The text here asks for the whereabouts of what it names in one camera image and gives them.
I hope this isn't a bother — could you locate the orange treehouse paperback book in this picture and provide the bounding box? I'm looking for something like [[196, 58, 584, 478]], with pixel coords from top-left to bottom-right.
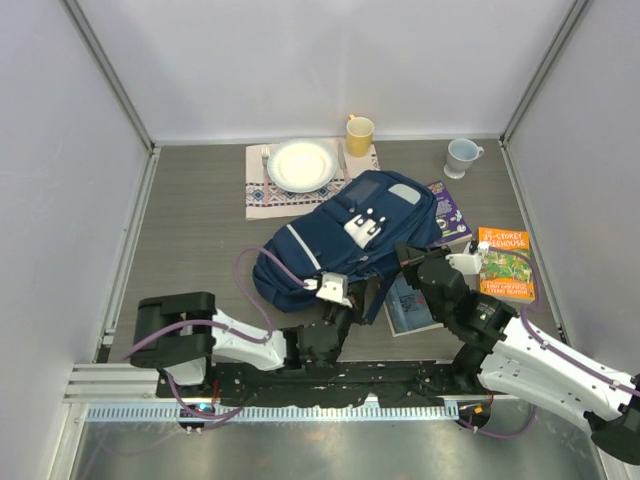
[[478, 227, 536, 304]]

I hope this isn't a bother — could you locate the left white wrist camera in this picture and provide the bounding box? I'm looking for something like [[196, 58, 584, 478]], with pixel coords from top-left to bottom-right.
[[303, 272, 353, 308]]

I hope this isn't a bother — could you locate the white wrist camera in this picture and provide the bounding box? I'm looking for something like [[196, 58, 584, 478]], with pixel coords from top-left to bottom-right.
[[445, 240, 491, 275], [303, 272, 353, 308]]

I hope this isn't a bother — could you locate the white paper plate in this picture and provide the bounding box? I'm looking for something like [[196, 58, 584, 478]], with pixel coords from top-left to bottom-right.
[[267, 139, 338, 193]]

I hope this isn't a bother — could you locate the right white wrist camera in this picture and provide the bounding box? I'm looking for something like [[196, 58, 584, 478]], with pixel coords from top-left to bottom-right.
[[445, 240, 491, 275]]

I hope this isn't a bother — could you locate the purple paperback book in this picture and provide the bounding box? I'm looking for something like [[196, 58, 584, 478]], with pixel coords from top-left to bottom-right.
[[428, 181, 472, 247]]

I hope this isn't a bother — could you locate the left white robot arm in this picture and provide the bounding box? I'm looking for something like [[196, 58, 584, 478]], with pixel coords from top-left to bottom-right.
[[124, 274, 385, 399]]

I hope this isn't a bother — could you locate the slotted cable duct rail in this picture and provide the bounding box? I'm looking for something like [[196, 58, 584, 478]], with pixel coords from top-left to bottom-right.
[[86, 399, 459, 423]]

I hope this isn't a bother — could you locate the navy blue student backpack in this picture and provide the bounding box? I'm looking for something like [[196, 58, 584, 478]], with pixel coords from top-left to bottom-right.
[[252, 170, 442, 324]]

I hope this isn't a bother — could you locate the blue Nineteen Eighty-Four book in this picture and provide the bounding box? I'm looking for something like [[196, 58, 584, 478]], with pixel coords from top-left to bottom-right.
[[384, 275, 443, 337]]

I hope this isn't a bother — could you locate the pink handled fork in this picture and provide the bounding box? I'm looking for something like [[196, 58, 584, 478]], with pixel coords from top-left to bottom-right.
[[261, 144, 271, 206]]

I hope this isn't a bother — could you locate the light blue footed cup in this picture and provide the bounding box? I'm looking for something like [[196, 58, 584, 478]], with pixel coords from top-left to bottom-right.
[[443, 138, 485, 179]]

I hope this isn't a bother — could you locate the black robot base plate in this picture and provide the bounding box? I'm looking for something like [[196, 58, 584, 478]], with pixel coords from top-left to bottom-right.
[[177, 361, 488, 408]]

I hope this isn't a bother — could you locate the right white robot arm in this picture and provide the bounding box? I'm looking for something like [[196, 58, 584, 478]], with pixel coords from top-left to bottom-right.
[[396, 240, 639, 465]]

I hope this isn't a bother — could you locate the yellow ceramic mug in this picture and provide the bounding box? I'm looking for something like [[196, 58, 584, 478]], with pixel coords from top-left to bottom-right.
[[346, 114, 375, 157]]

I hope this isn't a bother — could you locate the patterned cloth placemat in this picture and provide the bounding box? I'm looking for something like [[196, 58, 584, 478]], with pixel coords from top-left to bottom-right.
[[245, 137, 380, 220]]

